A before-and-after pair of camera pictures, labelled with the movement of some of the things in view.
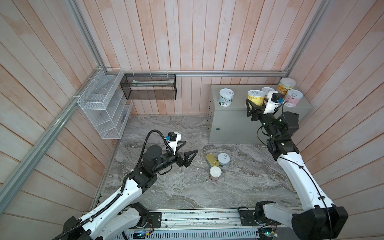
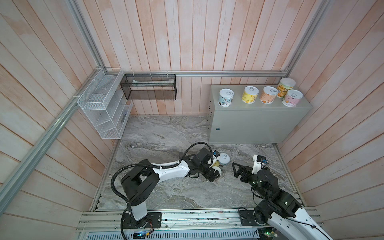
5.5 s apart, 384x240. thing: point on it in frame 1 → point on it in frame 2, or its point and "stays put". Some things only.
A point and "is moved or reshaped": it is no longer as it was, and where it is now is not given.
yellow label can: (257, 96) is moved or reshaped
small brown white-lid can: (215, 173) stays put
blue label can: (224, 159) stays put
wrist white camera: (174, 137) → (216, 153)
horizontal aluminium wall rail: (200, 73) stays put
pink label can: (293, 98) stays put
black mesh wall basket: (149, 86) stays put
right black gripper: (255, 110) → (247, 169)
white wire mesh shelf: (105, 103) stays put
